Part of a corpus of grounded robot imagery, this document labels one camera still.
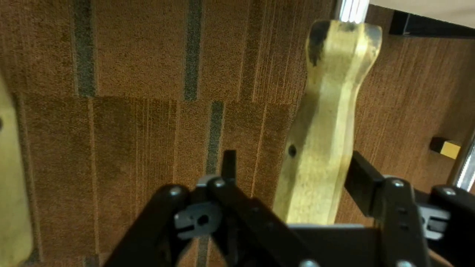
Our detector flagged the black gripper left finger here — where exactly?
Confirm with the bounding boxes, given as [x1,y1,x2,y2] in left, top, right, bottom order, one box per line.
[104,149,322,267]

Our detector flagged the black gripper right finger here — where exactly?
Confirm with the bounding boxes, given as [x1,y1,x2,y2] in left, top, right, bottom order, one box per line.
[344,151,475,267]

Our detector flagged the wooden foosball rod handle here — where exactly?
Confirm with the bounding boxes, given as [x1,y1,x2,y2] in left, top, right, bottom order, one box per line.
[271,20,383,223]
[0,77,34,267]

